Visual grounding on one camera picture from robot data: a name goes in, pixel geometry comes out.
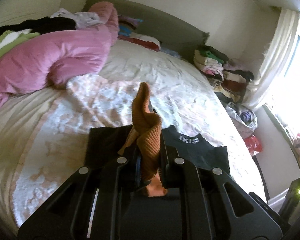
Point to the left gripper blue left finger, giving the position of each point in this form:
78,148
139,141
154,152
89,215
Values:
138,169

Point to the red plastic bag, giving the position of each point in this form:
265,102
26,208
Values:
253,145

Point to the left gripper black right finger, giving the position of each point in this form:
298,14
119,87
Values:
167,167

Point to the pink quilt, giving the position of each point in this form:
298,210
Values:
54,58

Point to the white lilac clothes pile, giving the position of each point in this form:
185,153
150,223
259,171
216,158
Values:
82,19

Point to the green cloth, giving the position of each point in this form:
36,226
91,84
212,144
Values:
9,39

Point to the red white pillow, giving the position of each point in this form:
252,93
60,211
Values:
142,40

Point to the striped colourful pillow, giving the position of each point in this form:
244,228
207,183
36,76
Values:
128,24

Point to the grey upholstered headboard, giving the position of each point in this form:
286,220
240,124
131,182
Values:
172,32

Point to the black IKISS sweater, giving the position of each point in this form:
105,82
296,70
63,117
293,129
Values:
144,134

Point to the stack of folded clothes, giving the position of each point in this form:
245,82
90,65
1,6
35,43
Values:
228,77

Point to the cream curtain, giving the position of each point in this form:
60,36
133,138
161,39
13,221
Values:
275,60

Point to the floral basket with clothes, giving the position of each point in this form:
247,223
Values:
244,119

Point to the pink white patterned bedspread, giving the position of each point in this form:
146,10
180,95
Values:
44,135

